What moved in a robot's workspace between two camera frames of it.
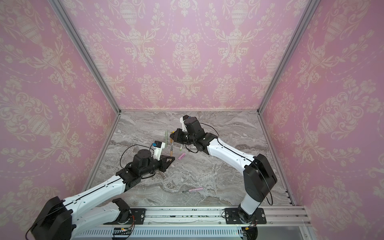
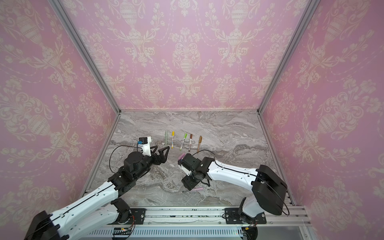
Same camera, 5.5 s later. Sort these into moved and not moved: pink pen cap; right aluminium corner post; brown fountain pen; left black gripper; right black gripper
Moved: brown fountain pen; right black gripper; left black gripper
Not moved: pink pen cap; right aluminium corner post
